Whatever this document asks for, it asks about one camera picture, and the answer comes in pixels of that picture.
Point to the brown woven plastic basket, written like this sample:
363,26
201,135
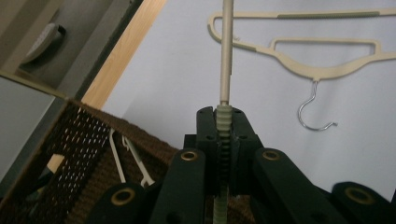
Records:
93,168

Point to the white cabinet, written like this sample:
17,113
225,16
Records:
18,124

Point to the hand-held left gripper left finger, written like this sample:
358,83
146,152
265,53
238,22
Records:
207,130

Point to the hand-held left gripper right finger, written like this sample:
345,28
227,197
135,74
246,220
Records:
243,137

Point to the grey curved floor object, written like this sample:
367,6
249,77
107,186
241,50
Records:
42,42

